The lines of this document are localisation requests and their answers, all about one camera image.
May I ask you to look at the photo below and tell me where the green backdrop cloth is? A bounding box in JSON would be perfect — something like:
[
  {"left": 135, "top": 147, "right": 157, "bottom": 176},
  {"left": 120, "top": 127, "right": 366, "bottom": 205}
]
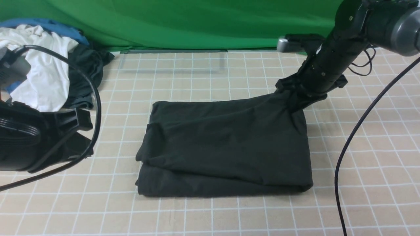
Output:
[{"left": 1, "top": 0, "right": 341, "bottom": 49}]

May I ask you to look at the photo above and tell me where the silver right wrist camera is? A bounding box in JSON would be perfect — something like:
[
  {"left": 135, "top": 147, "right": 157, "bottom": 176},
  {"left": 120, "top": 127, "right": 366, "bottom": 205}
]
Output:
[{"left": 277, "top": 33, "right": 325, "bottom": 54}]

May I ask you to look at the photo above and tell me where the white crumpled garment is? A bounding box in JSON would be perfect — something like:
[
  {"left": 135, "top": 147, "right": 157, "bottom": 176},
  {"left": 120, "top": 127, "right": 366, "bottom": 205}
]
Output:
[{"left": 0, "top": 25, "right": 78, "bottom": 112}]

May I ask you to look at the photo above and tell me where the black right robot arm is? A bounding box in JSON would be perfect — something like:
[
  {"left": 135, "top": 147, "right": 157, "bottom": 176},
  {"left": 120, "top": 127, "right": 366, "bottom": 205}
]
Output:
[{"left": 276, "top": 0, "right": 420, "bottom": 113}]

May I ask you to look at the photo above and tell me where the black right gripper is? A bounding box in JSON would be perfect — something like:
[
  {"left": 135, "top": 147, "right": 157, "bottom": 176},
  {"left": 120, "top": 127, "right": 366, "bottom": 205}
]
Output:
[{"left": 275, "top": 65, "right": 348, "bottom": 113}]

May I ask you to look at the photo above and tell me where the dark gray crumpled garment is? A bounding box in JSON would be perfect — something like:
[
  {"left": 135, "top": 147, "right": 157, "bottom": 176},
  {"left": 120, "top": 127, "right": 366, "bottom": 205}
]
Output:
[{"left": 62, "top": 44, "right": 115, "bottom": 110}]

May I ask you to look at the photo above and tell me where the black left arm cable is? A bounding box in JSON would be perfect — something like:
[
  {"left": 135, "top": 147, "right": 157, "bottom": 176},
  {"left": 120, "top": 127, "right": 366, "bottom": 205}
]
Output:
[{"left": 0, "top": 45, "right": 102, "bottom": 192}]

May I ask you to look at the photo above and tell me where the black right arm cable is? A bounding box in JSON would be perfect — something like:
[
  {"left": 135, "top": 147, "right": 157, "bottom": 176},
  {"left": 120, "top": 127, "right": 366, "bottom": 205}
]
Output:
[{"left": 334, "top": 46, "right": 420, "bottom": 236}]

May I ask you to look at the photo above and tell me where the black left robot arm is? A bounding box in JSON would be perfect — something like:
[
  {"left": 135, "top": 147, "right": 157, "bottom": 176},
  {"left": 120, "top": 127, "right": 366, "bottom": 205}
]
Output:
[{"left": 0, "top": 101, "right": 93, "bottom": 173}]

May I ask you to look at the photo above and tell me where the dark gray long-sleeve top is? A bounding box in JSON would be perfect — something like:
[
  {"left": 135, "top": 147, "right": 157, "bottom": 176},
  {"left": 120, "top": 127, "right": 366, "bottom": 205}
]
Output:
[{"left": 136, "top": 91, "right": 313, "bottom": 198}]

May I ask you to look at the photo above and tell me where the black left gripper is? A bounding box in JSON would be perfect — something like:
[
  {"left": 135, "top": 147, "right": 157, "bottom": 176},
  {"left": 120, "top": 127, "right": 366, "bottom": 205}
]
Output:
[{"left": 28, "top": 108, "right": 94, "bottom": 173}]

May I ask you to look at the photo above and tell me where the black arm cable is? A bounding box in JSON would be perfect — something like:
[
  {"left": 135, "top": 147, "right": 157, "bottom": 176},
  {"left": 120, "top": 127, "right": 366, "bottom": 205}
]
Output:
[
  {"left": 334, "top": 46, "right": 420, "bottom": 236},
  {"left": 0, "top": 45, "right": 102, "bottom": 192}
]

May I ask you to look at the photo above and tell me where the blue crumpled garment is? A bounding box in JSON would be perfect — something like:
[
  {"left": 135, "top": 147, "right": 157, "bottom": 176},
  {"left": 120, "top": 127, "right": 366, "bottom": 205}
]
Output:
[{"left": 1, "top": 18, "right": 91, "bottom": 95}]

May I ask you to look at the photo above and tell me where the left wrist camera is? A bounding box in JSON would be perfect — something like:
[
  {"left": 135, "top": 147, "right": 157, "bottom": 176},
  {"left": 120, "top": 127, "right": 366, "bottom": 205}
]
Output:
[{"left": 0, "top": 47, "right": 31, "bottom": 89}]

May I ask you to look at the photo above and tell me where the beige grid tablecloth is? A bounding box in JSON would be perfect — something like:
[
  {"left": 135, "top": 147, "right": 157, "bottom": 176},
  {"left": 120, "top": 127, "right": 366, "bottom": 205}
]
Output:
[{"left": 0, "top": 50, "right": 420, "bottom": 236}]

